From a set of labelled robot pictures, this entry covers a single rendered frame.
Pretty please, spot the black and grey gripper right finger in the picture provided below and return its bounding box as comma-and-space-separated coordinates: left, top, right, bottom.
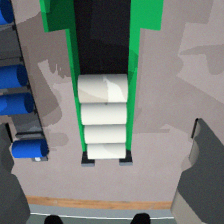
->
170, 118, 224, 224

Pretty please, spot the grey mounting tab with hex screw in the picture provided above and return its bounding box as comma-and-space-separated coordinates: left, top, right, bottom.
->
31, 156, 48, 162

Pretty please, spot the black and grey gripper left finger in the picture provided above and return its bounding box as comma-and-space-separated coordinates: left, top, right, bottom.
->
0, 123, 31, 224

